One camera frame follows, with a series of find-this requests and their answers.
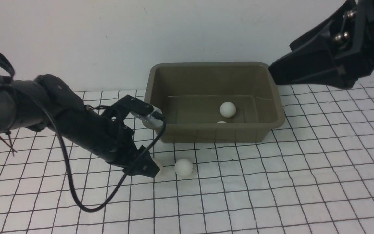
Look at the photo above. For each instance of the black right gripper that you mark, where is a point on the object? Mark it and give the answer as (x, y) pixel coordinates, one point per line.
(336, 53)

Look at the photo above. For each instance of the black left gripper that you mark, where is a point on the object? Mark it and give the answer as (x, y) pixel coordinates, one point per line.
(134, 161)

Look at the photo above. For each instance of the white ball with red logo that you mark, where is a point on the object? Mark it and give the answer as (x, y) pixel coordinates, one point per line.
(160, 167)

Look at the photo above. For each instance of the white ball with dark print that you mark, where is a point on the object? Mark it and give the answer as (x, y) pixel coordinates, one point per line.
(183, 167)

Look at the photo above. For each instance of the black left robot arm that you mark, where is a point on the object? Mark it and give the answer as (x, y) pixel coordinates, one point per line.
(47, 102)

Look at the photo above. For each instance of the olive green plastic bin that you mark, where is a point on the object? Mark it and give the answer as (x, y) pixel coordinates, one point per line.
(190, 94)

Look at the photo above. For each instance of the white black grid tablecloth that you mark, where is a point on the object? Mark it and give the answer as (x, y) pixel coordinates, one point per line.
(313, 175)

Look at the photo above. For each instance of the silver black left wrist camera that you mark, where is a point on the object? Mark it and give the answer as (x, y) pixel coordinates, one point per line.
(139, 109)

